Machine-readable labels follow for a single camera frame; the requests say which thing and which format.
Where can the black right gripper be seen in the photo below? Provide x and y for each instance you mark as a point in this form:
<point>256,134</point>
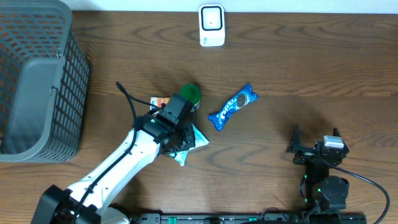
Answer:
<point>295,143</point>

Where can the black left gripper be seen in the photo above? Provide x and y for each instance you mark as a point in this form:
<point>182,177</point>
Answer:
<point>189,142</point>

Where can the white wet wipes pack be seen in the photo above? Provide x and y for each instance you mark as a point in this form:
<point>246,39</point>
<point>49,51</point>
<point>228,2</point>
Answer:
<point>200,141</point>

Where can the orange tissue pack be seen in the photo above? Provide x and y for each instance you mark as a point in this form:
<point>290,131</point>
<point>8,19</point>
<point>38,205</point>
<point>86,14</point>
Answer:
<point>158,101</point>

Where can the green lid white jar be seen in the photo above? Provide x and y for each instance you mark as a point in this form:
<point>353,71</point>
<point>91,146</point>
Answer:
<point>192,94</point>

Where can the blue Oreo cookie pack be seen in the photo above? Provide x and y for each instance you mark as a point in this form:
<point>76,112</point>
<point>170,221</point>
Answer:
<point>244,97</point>

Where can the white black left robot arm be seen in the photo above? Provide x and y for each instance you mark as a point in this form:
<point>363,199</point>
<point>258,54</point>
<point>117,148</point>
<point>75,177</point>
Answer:
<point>90,199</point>

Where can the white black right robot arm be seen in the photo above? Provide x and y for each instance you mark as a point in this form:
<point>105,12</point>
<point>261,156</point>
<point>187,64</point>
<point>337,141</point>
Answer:
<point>323,193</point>

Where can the white barcode scanner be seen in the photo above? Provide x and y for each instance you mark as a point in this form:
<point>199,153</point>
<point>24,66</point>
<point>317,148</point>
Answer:
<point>211,25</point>

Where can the grey plastic mesh basket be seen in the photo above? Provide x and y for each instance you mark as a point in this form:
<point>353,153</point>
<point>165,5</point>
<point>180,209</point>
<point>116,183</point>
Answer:
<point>44,83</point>

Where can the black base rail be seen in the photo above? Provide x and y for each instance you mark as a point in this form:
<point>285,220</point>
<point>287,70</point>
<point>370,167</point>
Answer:
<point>155,218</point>

